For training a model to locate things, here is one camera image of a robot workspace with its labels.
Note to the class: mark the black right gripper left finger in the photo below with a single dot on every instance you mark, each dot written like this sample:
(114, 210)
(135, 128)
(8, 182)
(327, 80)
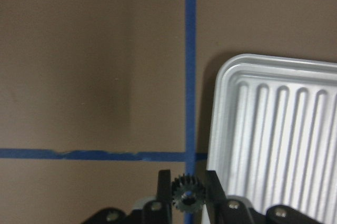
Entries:
(164, 196)

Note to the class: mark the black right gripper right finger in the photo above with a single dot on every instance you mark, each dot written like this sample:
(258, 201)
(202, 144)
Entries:
(215, 198)

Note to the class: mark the small black bearing gear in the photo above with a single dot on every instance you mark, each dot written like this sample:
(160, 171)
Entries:
(188, 193)

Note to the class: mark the silver metal tray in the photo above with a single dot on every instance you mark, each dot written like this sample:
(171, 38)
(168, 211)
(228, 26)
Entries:
(273, 133)

